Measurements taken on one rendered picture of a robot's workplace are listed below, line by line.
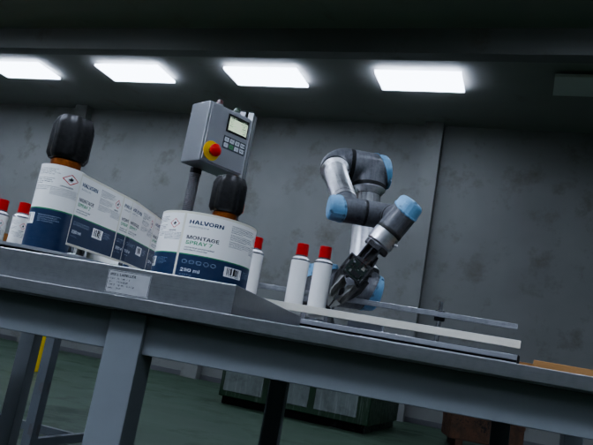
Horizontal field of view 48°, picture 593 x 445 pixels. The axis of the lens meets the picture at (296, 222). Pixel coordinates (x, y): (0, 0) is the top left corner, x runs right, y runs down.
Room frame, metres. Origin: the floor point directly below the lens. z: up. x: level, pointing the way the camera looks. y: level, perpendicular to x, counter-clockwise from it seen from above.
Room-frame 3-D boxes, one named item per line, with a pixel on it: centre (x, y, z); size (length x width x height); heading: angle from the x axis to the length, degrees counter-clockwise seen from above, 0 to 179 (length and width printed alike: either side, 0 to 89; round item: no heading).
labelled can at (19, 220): (1.99, 0.82, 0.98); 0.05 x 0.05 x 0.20
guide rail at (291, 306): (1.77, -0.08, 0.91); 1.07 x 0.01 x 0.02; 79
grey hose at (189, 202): (1.99, 0.34, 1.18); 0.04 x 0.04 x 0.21
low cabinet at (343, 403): (8.78, -0.61, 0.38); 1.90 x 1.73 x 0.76; 68
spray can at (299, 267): (1.82, -0.03, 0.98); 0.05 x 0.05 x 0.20
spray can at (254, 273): (1.85, 0.10, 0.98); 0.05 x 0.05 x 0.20
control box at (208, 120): (1.97, 0.28, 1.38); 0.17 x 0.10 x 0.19; 134
